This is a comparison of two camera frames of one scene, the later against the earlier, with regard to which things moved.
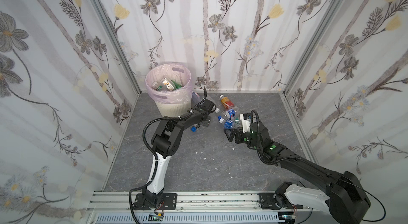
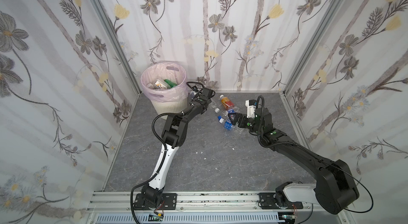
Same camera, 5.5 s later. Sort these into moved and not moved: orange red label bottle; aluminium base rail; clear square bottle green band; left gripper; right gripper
Moved: left gripper; right gripper; clear square bottle green band
Not moved: aluminium base rail; orange red label bottle
